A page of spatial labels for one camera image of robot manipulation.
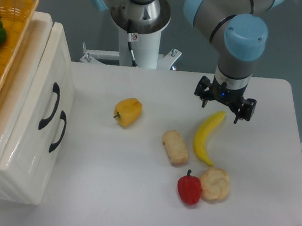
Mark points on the orange woven basket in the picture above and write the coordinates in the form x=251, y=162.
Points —
x=16, y=16

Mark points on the yellow banana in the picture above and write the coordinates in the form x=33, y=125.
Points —
x=202, y=134

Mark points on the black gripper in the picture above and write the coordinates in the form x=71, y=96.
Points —
x=220, y=92

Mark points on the white plastic drawer cabinet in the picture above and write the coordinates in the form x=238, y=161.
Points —
x=18, y=82

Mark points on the red bell pepper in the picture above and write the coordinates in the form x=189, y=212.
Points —
x=189, y=188

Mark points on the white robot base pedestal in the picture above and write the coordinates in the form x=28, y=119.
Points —
x=139, y=35

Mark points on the oblong bread roll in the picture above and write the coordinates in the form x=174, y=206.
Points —
x=175, y=147

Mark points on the round knotted bread bun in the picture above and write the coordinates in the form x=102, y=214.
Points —
x=215, y=184

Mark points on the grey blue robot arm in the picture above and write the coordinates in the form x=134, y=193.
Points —
x=232, y=27

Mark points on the yellow bell pepper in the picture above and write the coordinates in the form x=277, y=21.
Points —
x=127, y=111

